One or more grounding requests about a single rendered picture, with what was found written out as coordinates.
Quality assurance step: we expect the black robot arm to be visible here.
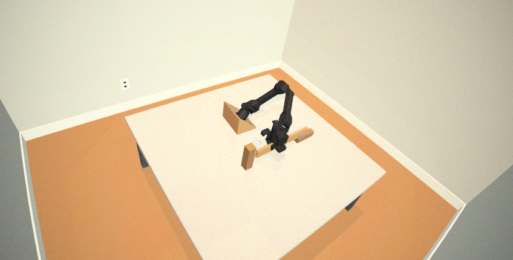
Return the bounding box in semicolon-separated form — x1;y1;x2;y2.
236;80;295;145

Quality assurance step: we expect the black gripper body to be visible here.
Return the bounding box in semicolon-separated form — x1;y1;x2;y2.
261;128;287;153

